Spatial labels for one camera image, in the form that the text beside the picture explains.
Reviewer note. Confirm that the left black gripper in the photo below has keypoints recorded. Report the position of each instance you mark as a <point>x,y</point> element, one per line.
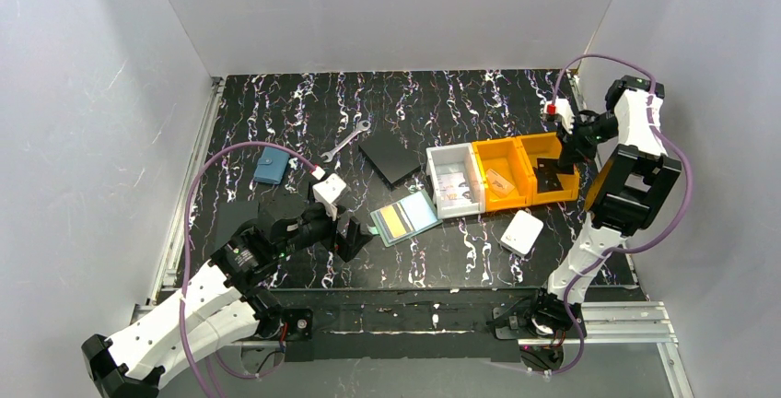
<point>336,231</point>

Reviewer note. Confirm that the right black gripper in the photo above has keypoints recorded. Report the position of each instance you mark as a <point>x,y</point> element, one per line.
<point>566,149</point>

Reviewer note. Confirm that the green card holder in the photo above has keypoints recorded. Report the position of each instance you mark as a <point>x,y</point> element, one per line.
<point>420,211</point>

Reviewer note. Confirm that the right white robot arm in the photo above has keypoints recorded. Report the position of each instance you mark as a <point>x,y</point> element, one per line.
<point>631,187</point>

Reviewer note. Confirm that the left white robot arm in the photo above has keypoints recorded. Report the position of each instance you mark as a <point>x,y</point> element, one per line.
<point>225,301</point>

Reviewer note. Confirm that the black card in bin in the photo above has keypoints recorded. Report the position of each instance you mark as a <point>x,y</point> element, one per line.
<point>546,175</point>

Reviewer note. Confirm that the clear plastic card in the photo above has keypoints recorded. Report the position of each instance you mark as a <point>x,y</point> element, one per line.
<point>498,184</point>

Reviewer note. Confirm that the blue card wallet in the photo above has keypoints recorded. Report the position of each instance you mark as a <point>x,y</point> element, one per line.
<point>271,166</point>

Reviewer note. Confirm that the orange plastic bin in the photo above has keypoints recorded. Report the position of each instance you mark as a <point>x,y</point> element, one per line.
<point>506,157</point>
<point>547,146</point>

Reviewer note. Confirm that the white square box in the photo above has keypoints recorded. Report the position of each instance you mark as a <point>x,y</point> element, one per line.
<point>521,233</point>

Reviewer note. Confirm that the black square plate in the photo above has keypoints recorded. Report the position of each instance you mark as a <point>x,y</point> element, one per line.
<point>391,159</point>

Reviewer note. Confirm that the white plastic bin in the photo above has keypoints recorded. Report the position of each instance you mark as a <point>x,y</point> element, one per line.
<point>458,189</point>

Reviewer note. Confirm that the silver wrench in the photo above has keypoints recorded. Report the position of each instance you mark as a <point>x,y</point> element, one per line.
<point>361,127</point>

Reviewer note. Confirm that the black flat notebook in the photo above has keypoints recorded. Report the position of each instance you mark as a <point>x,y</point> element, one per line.
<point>230,216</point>

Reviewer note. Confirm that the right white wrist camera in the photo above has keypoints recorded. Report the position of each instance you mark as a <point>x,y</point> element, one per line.
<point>559,111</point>

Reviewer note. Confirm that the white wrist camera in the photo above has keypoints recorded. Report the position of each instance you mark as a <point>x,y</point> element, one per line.
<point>559,111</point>
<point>327,190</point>

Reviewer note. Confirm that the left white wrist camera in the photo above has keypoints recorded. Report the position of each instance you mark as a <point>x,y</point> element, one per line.
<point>327,190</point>

